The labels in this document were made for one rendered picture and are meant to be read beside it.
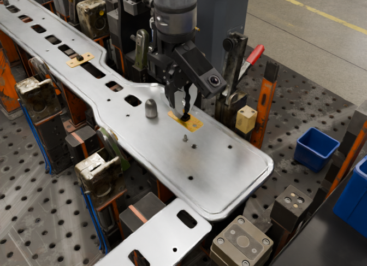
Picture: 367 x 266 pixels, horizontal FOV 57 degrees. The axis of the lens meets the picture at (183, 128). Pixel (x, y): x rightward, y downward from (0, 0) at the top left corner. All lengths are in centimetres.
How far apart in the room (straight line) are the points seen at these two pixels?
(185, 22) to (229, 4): 74
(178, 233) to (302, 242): 23
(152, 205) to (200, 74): 29
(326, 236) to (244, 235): 16
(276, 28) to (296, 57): 49
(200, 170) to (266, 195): 40
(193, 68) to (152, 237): 33
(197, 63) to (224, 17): 73
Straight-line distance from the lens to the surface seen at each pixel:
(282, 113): 138
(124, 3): 108
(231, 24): 140
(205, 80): 63
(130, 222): 72
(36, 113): 102
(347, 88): 284
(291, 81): 155
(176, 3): 59
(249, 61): 87
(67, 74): 107
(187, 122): 76
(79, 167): 74
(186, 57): 64
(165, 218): 70
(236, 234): 62
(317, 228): 69
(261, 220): 71
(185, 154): 79
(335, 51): 324
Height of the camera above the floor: 160
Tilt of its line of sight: 45 degrees down
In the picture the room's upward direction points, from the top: straight up
